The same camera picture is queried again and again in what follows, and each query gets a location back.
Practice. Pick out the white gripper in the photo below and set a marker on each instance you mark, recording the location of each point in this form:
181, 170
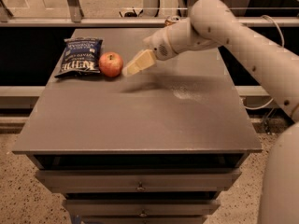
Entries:
158, 46

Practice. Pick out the red apple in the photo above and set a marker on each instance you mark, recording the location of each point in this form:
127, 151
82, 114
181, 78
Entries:
111, 64

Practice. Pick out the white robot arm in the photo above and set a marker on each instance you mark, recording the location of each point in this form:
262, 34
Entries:
211, 23

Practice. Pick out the blue chip bag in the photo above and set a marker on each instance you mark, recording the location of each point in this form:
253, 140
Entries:
81, 56

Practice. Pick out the orange soda can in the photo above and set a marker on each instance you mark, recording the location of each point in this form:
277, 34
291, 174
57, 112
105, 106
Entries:
170, 20

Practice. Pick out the glass railing with metal posts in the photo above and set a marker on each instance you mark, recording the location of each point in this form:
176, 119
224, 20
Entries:
92, 13

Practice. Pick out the upper grey drawer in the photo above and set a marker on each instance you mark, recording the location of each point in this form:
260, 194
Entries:
137, 180

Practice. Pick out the grey drawer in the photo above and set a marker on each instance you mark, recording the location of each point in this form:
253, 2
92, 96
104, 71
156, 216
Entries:
141, 208
137, 180

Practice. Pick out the lower grey drawer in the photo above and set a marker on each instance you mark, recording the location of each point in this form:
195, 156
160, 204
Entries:
141, 208

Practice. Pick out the metal floor bracket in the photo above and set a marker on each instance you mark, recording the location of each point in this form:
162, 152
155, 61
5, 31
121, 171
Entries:
269, 120

